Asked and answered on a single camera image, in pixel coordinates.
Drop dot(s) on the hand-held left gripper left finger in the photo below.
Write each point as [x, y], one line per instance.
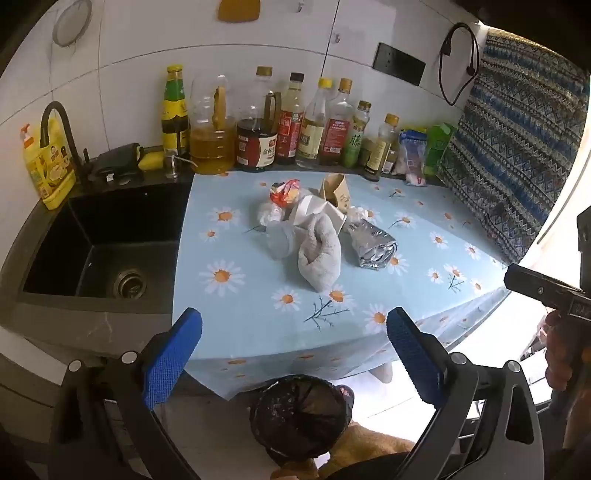
[171, 364]

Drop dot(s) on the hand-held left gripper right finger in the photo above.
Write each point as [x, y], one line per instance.
[415, 360]

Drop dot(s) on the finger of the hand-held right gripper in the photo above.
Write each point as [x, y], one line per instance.
[535, 285]

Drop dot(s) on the trash can with black bag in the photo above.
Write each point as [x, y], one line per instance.
[295, 415]

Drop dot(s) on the brown paper cup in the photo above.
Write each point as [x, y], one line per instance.
[334, 191]

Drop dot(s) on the red white plastic wrapper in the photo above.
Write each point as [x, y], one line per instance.
[284, 194]

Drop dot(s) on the person's right forearm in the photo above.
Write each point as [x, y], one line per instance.
[579, 438]

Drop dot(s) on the person's right hand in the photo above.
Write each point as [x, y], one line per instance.
[561, 350]

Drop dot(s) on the dark floral slipper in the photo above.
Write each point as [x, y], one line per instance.
[345, 396]

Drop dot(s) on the brown fuzzy garment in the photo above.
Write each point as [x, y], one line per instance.
[369, 447]

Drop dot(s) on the blue daisy tablecloth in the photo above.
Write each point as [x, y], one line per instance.
[258, 286]

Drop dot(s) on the silver foil bag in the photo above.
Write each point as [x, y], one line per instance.
[371, 244]

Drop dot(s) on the crumpled pale towel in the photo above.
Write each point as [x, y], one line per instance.
[318, 258]

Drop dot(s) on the blue patterned cloth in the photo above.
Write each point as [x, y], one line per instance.
[517, 138]

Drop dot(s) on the black sink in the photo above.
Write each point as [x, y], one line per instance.
[106, 230]

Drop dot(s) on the crumpled clear plastic wrap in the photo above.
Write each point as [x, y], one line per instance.
[362, 213]

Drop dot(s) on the clear plastic cup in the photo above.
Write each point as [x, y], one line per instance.
[279, 242]

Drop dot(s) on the green carton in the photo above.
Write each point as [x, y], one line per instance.
[438, 147]

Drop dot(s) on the clear plastic bag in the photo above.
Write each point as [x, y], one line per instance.
[268, 213]

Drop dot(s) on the white paper box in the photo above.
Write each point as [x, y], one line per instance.
[314, 207]

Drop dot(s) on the small pale jar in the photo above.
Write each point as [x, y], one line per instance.
[392, 161]

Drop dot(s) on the metal soap dispenser pump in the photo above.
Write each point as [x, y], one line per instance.
[173, 168]

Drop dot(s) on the yellow sponge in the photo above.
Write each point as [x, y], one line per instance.
[152, 160]

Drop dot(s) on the small bottle with yellow cap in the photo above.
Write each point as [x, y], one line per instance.
[377, 152]

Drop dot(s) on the black glove with yellow sponge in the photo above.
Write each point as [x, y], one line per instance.
[115, 161]

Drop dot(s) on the black faucet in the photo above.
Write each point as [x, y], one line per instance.
[81, 171]

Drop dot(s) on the large cooking oil jug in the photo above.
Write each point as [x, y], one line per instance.
[212, 147]

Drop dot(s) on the yellow dish soap bottle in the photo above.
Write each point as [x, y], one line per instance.
[51, 175]

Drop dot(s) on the dark soy sauce jug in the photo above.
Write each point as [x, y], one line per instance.
[256, 145]

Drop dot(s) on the clear bottle with red label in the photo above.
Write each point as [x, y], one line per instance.
[336, 134]

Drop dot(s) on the clear bottle with beige label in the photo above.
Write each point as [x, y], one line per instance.
[310, 131]

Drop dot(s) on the green bottle with yellow label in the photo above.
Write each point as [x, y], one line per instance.
[174, 110]

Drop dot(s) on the dark bottle with red label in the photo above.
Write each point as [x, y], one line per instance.
[290, 129]

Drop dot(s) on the orange hanging board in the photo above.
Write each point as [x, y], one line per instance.
[240, 10]

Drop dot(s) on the black wall outlet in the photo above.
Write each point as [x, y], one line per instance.
[399, 63]

